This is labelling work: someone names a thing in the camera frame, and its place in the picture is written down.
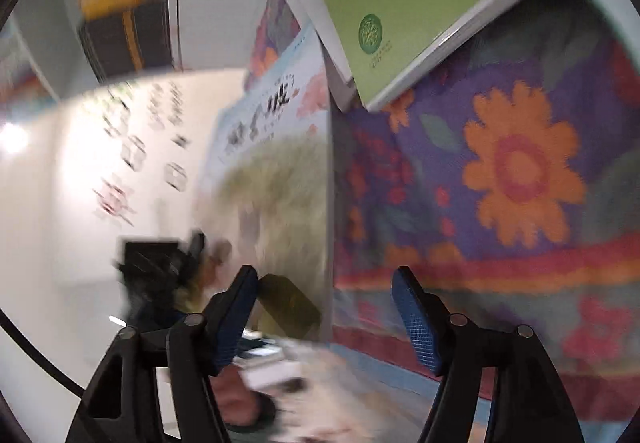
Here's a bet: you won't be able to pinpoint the row of black books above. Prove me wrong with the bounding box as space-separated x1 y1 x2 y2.
79 5 177 78

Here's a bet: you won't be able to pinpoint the floral blanket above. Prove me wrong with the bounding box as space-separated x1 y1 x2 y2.
245 0 640 443

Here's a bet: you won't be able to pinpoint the wall decals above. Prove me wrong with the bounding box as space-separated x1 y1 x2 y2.
90 82 195 230

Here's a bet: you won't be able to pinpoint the pale blue illustrated book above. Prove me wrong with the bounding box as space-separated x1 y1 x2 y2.
192 23 335 342

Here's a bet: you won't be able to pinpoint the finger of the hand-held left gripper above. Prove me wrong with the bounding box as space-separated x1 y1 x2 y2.
187 230 208 275

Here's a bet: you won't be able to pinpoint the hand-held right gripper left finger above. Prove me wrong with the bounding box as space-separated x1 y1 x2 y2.
65 265 259 443

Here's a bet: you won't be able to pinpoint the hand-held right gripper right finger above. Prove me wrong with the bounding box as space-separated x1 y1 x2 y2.
391 267 586 443

